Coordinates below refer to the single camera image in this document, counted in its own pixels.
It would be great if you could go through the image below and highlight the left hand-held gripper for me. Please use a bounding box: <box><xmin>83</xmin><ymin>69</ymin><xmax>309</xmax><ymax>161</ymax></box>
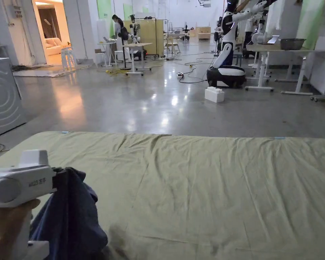
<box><xmin>0</xmin><ymin>150</ymin><xmax>69</xmax><ymax>260</ymax></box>

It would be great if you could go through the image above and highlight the dark blue shirt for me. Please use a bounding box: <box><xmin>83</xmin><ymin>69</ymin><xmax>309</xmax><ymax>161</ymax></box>
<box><xmin>29</xmin><ymin>167</ymin><xmax>109</xmax><ymax>260</ymax></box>

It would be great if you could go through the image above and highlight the person's left hand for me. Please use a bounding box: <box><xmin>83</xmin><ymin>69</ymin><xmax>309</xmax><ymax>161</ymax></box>
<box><xmin>0</xmin><ymin>198</ymin><xmax>41</xmax><ymax>260</ymax></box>

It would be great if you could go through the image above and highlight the grey washing machine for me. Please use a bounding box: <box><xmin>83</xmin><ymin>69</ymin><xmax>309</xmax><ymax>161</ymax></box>
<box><xmin>0</xmin><ymin>55</ymin><xmax>27</xmax><ymax>140</ymax></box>

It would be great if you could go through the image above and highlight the stack of white stools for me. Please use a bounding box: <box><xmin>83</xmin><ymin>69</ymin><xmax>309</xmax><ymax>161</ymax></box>
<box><xmin>61</xmin><ymin>46</ymin><xmax>77</xmax><ymax>71</ymax></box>

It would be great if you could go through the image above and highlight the cream sofa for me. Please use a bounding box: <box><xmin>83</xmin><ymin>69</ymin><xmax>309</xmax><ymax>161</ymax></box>
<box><xmin>44</xmin><ymin>38</ymin><xmax>71</xmax><ymax>57</ymax></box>

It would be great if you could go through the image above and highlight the white desk with laptop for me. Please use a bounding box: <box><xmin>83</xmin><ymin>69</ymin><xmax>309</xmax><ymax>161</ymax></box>
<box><xmin>97</xmin><ymin>36</ymin><xmax>117</xmax><ymax>68</ymax></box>

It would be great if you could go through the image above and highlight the table with small robot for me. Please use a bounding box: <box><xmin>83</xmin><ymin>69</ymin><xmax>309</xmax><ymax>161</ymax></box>
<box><xmin>121</xmin><ymin>15</ymin><xmax>154</xmax><ymax>77</ymax></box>

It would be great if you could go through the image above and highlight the bed with pale green sheet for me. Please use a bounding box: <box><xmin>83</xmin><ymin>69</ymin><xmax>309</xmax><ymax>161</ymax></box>
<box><xmin>0</xmin><ymin>131</ymin><xmax>325</xmax><ymax>260</ymax></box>

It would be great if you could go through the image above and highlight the wooden board rack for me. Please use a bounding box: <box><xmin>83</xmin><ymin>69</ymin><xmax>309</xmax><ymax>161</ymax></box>
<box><xmin>123</xmin><ymin>18</ymin><xmax>169</xmax><ymax>59</ymax></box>

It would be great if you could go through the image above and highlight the wooden chair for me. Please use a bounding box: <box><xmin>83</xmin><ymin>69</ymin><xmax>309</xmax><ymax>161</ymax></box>
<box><xmin>166</xmin><ymin>36</ymin><xmax>181</xmax><ymax>54</ymax></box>

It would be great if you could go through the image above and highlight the white foam block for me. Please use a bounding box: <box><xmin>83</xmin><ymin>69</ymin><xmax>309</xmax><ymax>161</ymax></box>
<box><xmin>204</xmin><ymin>86</ymin><xmax>225</xmax><ymax>103</ymax></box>

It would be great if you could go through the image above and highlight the white and black wheeled robot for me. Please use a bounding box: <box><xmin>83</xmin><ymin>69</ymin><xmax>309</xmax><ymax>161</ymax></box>
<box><xmin>207</xmin><ymin>0</ymin><xmax>277</xmax><ymax>89</ymax></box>

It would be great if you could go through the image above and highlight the wooden box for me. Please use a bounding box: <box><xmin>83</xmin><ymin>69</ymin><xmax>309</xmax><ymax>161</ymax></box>
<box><xmin>195</xmin><ymin>26</ymin><xmax>212</xmax><ymax>41</ymax></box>

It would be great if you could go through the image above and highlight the white table with basket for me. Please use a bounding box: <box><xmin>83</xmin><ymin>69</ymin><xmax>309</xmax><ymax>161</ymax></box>
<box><xmin>244</xmin><ymin>35</ymin><xmax>325</xmax><ymax>96</ymax></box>

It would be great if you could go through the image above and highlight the yellow floor cable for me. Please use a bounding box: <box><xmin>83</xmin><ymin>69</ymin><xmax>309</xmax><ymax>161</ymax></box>
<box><xmin>105</xmin><ymin>68</ymin><xmax>131</xmax><ymax>79</ymax></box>

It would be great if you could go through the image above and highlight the black floor cable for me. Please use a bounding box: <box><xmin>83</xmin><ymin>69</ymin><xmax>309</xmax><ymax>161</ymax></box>
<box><xmin>175</xmin><ymin>60</ymin><xmax>215</xmax><ymax>84</ymax></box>

